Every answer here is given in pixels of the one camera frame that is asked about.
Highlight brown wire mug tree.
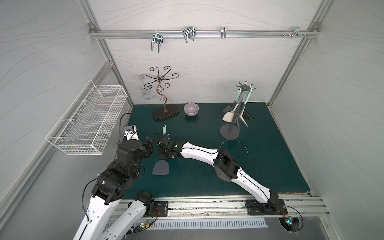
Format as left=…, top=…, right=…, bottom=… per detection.
left=140, top=66, right=179, bottom=121

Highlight cream spatula grey handle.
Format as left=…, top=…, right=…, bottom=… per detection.
left=222, top=91, right=247, bottom=123

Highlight white wire basket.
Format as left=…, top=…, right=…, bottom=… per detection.
left=46, top=80, right=127, bottom=156

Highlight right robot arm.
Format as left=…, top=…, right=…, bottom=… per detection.
left=157, top=136, right=279, bottom=214

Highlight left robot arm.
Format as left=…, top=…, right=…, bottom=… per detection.
left=74, top=137, right=155, bottom=240

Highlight small metal hook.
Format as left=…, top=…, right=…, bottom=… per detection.
left=221, top=27, right=227, bottom=39

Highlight pink bowl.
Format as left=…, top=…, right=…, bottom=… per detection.
left=184, top=103, right=200, bottom=117

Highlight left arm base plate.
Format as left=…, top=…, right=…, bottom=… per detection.
left=147, top=201, right=169, bottom=218

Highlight green table mat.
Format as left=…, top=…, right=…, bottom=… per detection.
left=120, top=103, right=310, bottom=199

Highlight aluminium rail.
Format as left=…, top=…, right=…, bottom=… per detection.
left=90, top=29, right=321, bottom=40
left=155, top=193, right=331, bottom=219

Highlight metal double hook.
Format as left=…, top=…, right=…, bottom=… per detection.
left=182, top=27, right=197, bottom=43
left=151, top=33, right=164, bottom=53

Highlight grey spatula green handle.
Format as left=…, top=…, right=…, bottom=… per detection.
left=152, top=124, right=170, bottom=176
left=223, top=89, right=243, bottom=114

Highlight aluminium front rail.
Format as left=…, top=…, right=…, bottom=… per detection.
left=155, top=193, right=331, bottom=219

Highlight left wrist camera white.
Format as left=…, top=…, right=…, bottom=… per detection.
left=123, top=125, right=139, bottom=142

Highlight metal double hook middle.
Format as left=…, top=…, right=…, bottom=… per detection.
left=182, top=27, right=197, bottom=43

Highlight aluminium top rail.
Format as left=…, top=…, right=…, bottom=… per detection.
left=90, top=29, right=321, bottom=40

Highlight white vent strip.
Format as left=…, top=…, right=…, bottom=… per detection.
left=104, top=218, right=269, bottom=231

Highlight metal bracket hook right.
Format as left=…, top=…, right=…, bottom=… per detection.
left=282, top=27, right=309, bottom=39

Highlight grey utensil rack stand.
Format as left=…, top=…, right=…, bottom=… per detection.
left=220, top=82, right=254, bottom=140

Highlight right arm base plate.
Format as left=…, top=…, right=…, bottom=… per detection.
left=245, top=199, right=288, bottom=216

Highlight black tongs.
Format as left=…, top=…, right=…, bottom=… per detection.
left=243, top=110, right=254, bottom=122

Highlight metal double hook left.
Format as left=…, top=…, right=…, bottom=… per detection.
left=151, top=33, right=164, bottom=53

